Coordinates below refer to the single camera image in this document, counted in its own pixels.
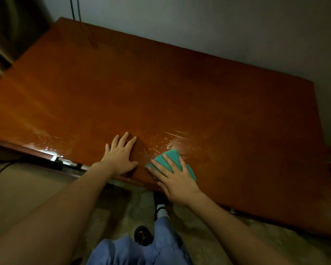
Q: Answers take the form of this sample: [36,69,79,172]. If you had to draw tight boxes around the person's blue trousers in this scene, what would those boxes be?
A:
[87,217,194,265]

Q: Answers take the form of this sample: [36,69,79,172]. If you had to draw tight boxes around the teal cleaning cloth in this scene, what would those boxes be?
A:
[145,149,197,183]

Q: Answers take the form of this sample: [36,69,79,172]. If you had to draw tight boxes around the beige padded stool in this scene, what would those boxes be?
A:
[0,160,108,265]

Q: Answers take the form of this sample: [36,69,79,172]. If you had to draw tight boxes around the black lamp cable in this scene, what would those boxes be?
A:
[0,160,23,186]

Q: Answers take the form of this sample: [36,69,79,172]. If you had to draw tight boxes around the person's left hand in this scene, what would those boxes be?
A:
[101,132,139,176]

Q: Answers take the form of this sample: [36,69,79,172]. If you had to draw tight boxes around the person's right forearm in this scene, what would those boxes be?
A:
[188,191,293,265]

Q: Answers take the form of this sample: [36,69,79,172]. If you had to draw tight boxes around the person's black shoe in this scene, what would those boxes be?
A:
[153,190,169,220]
[134,226,154,247]

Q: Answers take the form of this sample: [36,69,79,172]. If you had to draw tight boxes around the black plug with cable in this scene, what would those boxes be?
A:
[69,0,82,22]

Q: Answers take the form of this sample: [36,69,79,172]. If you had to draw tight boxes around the person's right hand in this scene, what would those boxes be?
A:
[145,153,202,206]

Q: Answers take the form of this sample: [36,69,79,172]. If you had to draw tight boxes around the reddish wooden desk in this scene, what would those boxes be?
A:
[0,17,331,238]

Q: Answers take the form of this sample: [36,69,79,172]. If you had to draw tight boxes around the person's left forearm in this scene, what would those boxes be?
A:
[0,163,115,265]

